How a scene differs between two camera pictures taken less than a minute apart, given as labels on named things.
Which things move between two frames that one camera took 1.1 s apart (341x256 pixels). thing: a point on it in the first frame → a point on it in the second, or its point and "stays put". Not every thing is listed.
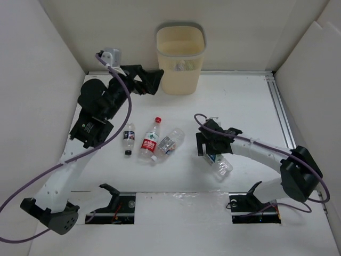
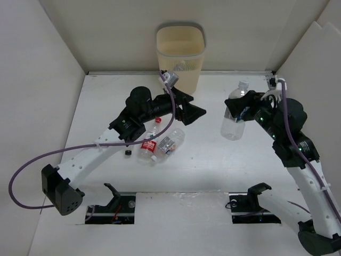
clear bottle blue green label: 221,167 → 230,129
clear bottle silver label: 169,144 stays put
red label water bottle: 148,145 stays put
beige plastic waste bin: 180,48 stays put
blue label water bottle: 181,66 stays put
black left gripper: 151,79 → 188,112
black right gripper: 201,139 → 252,99
